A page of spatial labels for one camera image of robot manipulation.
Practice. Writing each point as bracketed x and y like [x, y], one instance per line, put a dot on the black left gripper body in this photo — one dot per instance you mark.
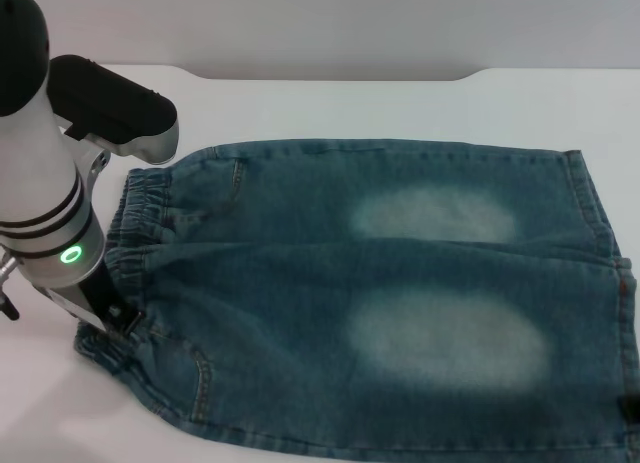
[95, 303]

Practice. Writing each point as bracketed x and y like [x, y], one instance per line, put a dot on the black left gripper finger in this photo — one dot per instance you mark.
[125, 320]

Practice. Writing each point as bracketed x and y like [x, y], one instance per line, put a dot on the blue denim shorts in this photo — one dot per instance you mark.
[310, 293]

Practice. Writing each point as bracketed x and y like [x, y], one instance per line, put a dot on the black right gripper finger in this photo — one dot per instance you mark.
[625, 410]

